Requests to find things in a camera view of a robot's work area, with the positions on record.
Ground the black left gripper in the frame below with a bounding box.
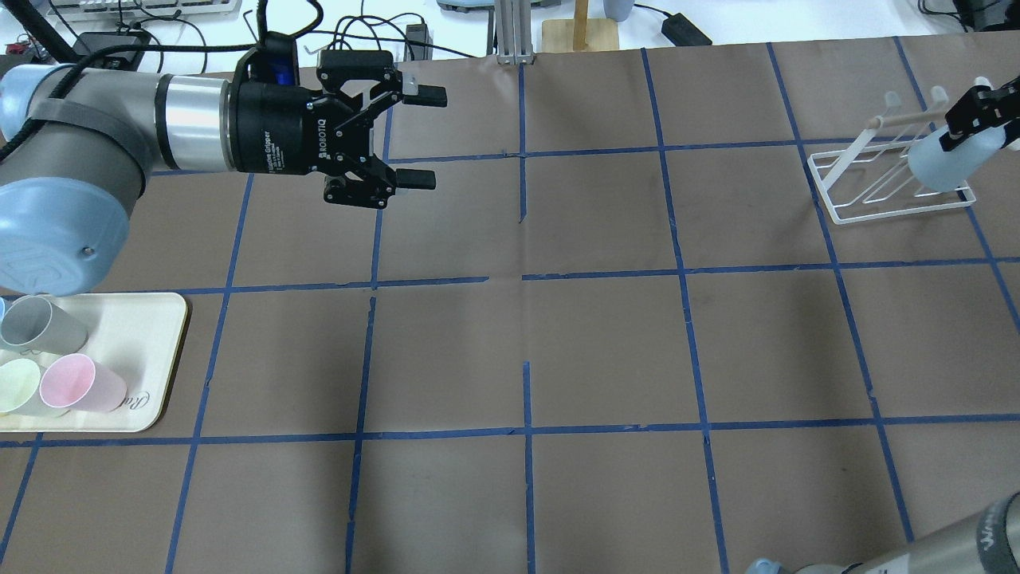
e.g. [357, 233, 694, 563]
[230, 48, 448, 210]

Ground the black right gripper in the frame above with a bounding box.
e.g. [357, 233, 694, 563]
[939, 76, 1019, 153]

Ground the light blue plastic cup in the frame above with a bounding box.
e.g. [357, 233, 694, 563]
[908, 126, 1006, 193]

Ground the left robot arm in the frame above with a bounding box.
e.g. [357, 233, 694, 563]
[1, 39, 448, 297]

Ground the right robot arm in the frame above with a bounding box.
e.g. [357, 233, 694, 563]
[802, 77, 1018, 573]

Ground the wooden cup tree stand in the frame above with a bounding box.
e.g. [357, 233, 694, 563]
[539, 1, 620, 53]

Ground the blue cup on desk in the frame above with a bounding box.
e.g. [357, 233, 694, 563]
[602, 0, 635, 23]

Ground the pink plastic cup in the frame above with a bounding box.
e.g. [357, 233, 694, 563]
[39, 353, 128, 413]

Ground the grey plastic cup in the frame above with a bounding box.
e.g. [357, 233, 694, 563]
[1, 297, 88, 355]

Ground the pale green plastic cup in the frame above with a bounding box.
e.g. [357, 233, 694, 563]
[1, 357, 69, 418]

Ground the black power adapter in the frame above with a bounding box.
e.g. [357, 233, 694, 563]
[661, 12, 713, 47]

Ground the cream white serving tray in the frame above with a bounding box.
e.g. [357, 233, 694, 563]
[1, 292, 190, 434]

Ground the white wire cup rack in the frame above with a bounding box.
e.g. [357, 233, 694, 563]
[806, 86, 976, 225]

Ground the aluminium frame post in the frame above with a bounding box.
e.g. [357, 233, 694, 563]
[494, 0, 536, 65]

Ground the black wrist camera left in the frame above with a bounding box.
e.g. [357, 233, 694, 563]
[248, 30, 300, 86]

